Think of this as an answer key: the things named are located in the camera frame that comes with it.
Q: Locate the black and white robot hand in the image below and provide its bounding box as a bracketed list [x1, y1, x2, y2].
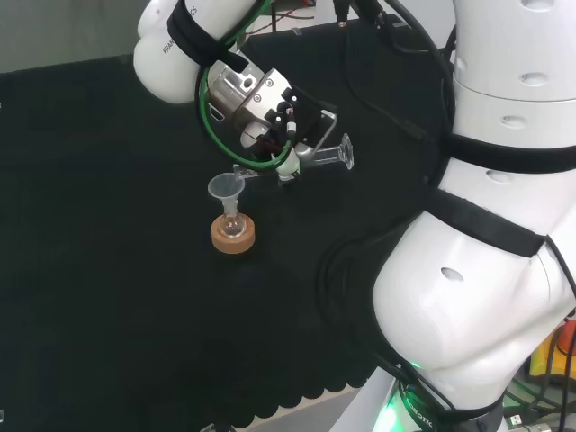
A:
[236, 102, 315, 187]

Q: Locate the clear graduated cylinder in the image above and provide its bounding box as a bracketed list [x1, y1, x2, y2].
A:
[232, 133, 356, 180]

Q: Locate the clear round-bottom flask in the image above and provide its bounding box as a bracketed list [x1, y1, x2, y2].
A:
[220, 202, 245, 239]

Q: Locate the clear plastic funnel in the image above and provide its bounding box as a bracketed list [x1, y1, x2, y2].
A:
[206, 174, 247, 221]

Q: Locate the black cloth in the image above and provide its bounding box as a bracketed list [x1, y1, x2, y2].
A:
[0, 20, 456, 429]

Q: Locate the yellow stop button box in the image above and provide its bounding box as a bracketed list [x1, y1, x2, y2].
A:
[527, 314, 576, 384]

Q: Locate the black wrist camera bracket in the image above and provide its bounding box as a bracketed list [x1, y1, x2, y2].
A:
[265, 91, 339, 155]

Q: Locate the silver wrist mount block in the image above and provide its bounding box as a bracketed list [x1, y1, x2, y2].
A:
[208, 59, 299, 136]

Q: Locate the black cable with connector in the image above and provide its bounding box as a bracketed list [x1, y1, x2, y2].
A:
[344, 26, 436, 143]

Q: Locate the cork ring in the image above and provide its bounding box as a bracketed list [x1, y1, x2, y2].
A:
[210, 212, 258, 257]

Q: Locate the green cable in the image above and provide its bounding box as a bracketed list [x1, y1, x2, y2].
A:
[196, 0, 299, 166]

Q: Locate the thick black cable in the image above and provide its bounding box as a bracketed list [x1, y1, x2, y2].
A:
[382, 0, 458, 152]

